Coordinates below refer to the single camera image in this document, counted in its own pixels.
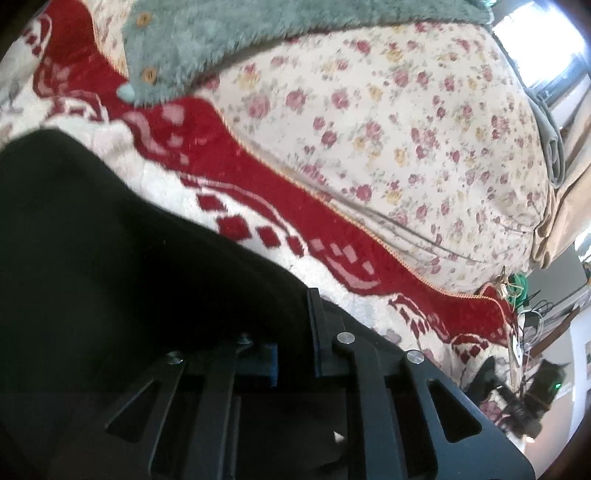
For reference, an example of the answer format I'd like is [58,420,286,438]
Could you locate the grey rolled cloth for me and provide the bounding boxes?
[526,88,568,186]

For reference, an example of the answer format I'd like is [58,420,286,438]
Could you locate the green cord bundle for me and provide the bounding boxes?
[501,272,531,306]

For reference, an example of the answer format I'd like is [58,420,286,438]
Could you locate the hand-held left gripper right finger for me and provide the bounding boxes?
[307,288,537,480]

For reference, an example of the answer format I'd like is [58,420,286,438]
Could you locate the black pants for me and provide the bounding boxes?
[0,129,333,480]

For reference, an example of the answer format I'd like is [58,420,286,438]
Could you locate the beige curtain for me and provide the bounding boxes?
[531,83,591,271]

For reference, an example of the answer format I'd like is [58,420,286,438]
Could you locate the teal fleece jacket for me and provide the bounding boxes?
[117,0,495,104]

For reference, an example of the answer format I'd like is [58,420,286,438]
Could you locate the window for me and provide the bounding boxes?
[492,9,583,93]

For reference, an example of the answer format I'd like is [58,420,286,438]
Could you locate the black device with green light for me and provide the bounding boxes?
[525,360,572,411]

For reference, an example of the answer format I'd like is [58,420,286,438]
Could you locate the floral quilt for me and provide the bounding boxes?
[90,0,559,296]

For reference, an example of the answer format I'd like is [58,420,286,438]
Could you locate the red and white patterned blanket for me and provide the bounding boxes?
[0,0,522,416]

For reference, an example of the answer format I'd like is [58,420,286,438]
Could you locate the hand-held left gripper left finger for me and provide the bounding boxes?
[46,335,280,480]

